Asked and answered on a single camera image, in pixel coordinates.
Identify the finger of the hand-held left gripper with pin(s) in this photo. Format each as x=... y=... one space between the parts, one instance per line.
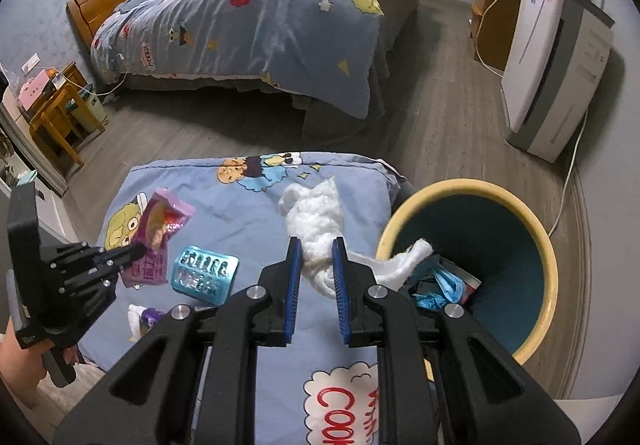
x=90 y=257
x=85 y=300

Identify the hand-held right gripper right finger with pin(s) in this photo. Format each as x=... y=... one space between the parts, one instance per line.
x=340 y=295

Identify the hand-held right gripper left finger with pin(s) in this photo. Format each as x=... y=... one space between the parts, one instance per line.
x=295 y=285

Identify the white cloth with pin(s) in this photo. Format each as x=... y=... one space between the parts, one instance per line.
x=315 y=225

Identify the pink snack wrapper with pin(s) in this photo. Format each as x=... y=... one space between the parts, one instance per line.
x=160 y=225

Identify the blue face mask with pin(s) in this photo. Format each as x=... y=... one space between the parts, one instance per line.
x=445 y=285

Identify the yellow rimmed teal bin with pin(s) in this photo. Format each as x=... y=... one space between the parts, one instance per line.
x=490 y=235

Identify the person's left hand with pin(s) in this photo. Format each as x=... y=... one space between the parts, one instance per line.
x=20 y=365

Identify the small white tissue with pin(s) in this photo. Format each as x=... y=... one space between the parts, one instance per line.
x=135 y=320

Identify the purple wrapper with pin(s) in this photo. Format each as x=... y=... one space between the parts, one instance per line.
x=152 y=316

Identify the printed blue blanket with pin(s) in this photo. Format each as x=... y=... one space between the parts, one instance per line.
x=240 y=225

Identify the blue blister pack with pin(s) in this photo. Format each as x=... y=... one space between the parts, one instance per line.
x=200 y=275

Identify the white cabinet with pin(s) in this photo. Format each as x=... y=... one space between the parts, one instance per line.
x=30 y=160

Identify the wooden stool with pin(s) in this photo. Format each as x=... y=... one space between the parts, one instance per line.
x=55 y=120

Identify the white bucket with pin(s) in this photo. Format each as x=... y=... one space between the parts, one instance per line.
x=92 y=112

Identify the pink box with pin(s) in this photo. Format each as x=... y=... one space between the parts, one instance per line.
x=32 y=90

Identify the wooden nightstand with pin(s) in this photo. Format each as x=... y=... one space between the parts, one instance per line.
x=75 y=75

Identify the bed with cartoon duvet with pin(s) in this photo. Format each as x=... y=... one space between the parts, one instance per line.
x=275 y=35

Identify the white grey air purifier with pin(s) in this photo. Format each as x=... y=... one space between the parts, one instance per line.
x=535 y=60

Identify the wooden cabinet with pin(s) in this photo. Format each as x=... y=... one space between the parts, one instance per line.
x=500 y=25

